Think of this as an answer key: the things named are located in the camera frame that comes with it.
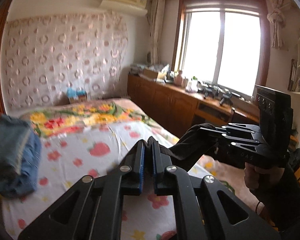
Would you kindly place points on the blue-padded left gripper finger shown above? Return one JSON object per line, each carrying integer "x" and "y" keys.
{"x": 92, "y": 207}

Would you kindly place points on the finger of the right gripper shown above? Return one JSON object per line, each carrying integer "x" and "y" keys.
{"x": 241, "y": 129}
{"x": 245, "y": 145}

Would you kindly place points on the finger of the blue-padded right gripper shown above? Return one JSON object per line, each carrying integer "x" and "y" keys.
{"x": 204, "y": 208}

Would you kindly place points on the black pants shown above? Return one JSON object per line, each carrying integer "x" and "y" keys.
{"x": 193, "y": 144}

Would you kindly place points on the right hand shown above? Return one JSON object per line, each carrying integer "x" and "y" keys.
{"x": 256, "y": 177}

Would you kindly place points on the floral white bed sheet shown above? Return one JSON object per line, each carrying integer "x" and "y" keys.
{"x": 95, "y": 151}

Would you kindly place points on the wooden cabinet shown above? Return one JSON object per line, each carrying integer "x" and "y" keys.
{"x": 176, "y": 110}

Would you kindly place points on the pink bottle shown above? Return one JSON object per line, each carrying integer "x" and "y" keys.
{"x": 178, "y": 79}

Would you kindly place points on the window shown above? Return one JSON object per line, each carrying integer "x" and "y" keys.
{"x": 224, "y": 43}

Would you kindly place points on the folded blue jeans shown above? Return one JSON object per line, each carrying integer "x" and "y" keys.
{"x": 20, "y": 150}

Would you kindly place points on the colourful floral blanket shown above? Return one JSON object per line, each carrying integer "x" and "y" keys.
{"x": 73, "y": 118}

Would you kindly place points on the tied beige curtain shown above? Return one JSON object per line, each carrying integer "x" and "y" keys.
{"x": 277, "y": 19}

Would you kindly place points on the blue tissue pack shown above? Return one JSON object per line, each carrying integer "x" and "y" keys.
{"x": 76, "y": 96}

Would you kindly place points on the cardboard box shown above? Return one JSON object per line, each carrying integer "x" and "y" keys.
{"x": 153, "y": 74}

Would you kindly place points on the circle-patterned curtain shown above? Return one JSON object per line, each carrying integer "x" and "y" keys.
{"x": 43, "y": 57}

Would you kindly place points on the air conditioner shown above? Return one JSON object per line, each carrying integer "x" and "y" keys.
{"x": 131, "y": 7}

